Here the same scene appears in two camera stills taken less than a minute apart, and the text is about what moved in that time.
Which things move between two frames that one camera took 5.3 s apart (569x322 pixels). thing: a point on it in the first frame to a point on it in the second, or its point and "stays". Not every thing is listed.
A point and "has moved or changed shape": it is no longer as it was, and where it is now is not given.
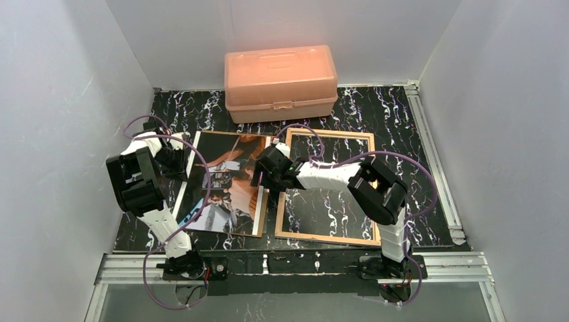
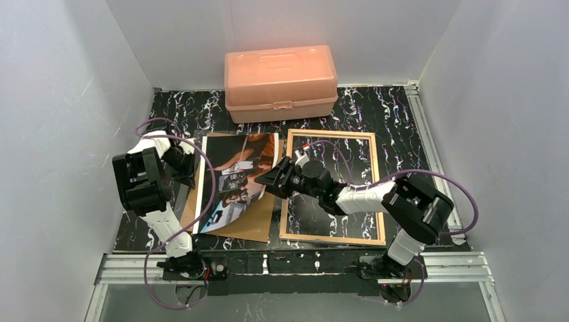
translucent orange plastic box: x=280 y=84 stays
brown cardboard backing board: x=264 y=206 has moved or changed shape
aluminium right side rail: x=442 y=183 stays
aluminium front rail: x=126 y=267 stays
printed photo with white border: x=231 y=204 has moved or changed shape
